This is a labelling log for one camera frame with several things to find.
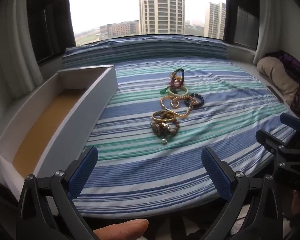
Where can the striped bed sheet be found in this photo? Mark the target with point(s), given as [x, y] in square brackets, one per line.
[145, 180]

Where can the slim beige building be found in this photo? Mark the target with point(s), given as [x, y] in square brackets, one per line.
[215, 20]

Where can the tall beige building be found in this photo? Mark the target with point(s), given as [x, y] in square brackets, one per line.
[161, 7]

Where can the pearl pendant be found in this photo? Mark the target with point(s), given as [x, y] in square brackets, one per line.
[164, 142]

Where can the purple cloth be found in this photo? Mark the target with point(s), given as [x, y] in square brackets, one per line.
[298, 80]

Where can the beige pillow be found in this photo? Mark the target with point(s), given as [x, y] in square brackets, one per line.
[275, 75]

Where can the low brown building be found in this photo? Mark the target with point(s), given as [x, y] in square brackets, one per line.
[121, 28]

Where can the white curtain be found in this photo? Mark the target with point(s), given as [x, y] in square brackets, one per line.
[267, 17]
[12, 42]

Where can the striped bolster pillow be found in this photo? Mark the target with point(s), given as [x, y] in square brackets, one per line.
[145, 48]

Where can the person's left hand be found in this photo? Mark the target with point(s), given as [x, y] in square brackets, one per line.
[122, 228]

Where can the white drawer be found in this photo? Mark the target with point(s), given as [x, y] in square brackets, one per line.
[90, 105]

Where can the gold bangle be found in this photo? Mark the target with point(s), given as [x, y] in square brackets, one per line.
[162, 118]

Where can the green jade bangle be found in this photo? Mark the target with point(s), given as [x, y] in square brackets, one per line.
[170, 92]

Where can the green pendant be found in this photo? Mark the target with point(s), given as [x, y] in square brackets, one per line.
[164, 91]

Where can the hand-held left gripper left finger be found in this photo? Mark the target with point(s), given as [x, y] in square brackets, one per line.
[85, 170]

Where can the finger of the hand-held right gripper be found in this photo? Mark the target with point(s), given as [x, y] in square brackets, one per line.
[270, 142]
[291, 120]

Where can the dark window frame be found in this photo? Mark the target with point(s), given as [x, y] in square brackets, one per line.
[50, 17]
[242, 17]

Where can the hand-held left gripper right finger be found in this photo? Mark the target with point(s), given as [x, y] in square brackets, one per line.
[215, 172]

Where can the metal flower brooch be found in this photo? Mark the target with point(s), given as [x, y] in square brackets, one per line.
[157, 128]

